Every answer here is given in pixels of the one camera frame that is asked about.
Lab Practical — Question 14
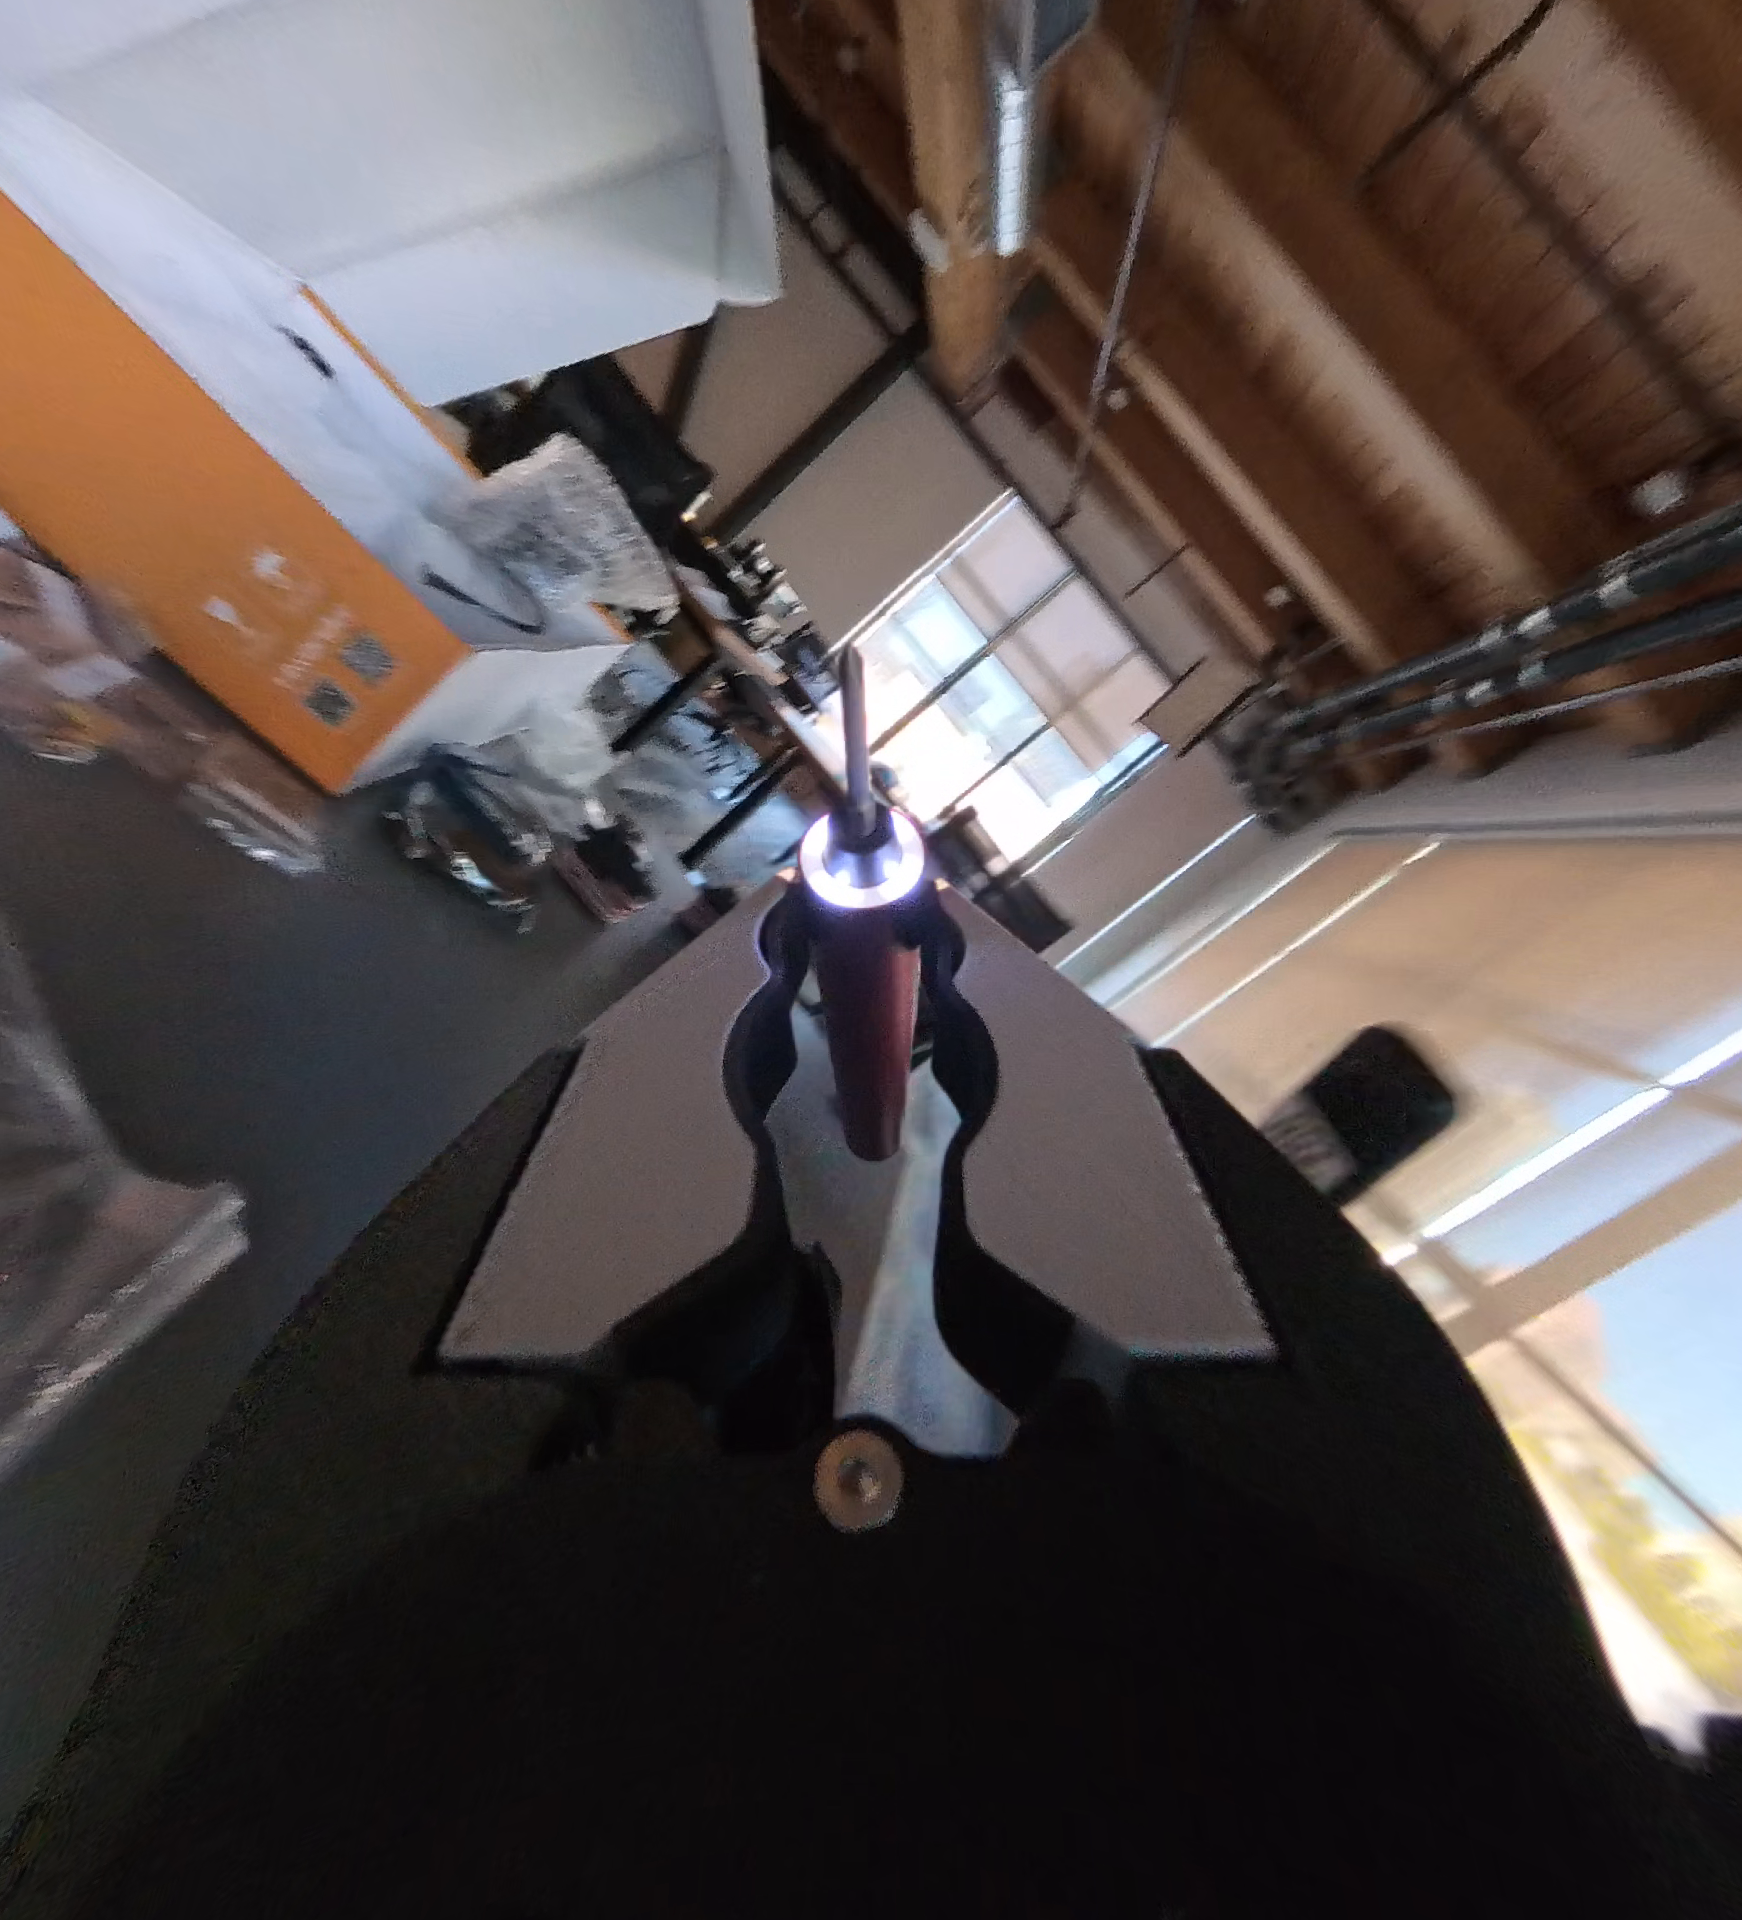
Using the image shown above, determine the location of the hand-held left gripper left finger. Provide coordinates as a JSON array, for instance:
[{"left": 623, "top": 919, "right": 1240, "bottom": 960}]
[{"left": 434, "top": 886, "right": 841, "bottom": 1454}]

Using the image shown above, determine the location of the white foam sheet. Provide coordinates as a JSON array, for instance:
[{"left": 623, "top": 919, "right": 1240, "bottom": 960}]
[{"left": 0, "top": 841, "right": 250, "bottom": 1564}]

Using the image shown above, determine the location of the bubble wrap bundle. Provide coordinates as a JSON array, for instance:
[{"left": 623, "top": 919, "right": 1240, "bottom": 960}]
[{"left": 436, "top": 432, "right": 680, "bottom": 640}]

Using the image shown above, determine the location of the black part in plastic bag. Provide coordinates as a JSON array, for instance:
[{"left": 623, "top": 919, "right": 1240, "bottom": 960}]
[{"left": 383, "top": 746, "right": 544, "bottom": 922}]

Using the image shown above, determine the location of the pile of small screw bags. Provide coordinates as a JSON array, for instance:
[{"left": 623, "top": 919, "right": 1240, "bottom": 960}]
[{"left": 0, "top": 441, "right": 340, "bottom": 880}]

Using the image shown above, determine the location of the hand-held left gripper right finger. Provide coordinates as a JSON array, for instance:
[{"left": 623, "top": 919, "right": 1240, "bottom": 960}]
[{"left": 928, "top": 884, "right": 1278, "bottom": 1454}]

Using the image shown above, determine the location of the black ceiling pipe bundle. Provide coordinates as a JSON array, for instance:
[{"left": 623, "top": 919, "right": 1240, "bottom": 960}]
[{"left": 1231, "top": 471, "right": 1742, "bottom": 834}]

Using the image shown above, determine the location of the magenta electric screwdriver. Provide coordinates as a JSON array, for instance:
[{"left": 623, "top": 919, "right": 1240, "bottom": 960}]
[{"left": 793, "top": 644, "right": 936, "bottom": 1170}]

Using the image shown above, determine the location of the dark rounded box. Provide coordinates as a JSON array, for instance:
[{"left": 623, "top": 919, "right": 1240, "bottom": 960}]
[{"left": 1265, "top": 1023, "right": 1456, "bottom": 1207}]

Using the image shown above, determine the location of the grey desk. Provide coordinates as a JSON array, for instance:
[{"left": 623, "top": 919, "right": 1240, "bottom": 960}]
[{"left": 0, "top": 660, "right": 872, "bottom": 1920}]

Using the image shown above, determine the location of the orange cardboard box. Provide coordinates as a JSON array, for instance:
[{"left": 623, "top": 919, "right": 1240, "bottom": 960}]
[{"left": 0, "top": 0, "right": 782, "bottom": 797}]

